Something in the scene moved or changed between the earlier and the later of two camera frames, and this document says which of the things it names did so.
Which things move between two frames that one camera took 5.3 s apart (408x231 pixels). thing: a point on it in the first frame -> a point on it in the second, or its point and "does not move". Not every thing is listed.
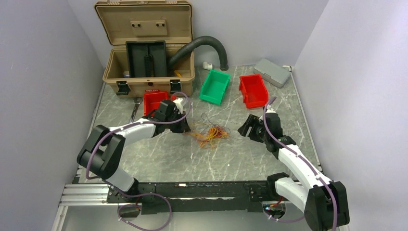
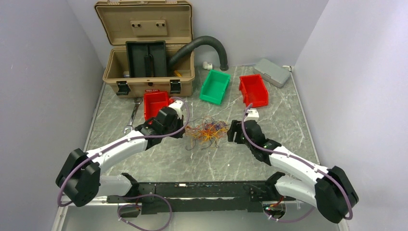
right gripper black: [252, 121] -> [235, 126]
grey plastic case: [275, 74] does not move
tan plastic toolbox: [168, 20] does not move
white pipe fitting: [206, 66] does not move
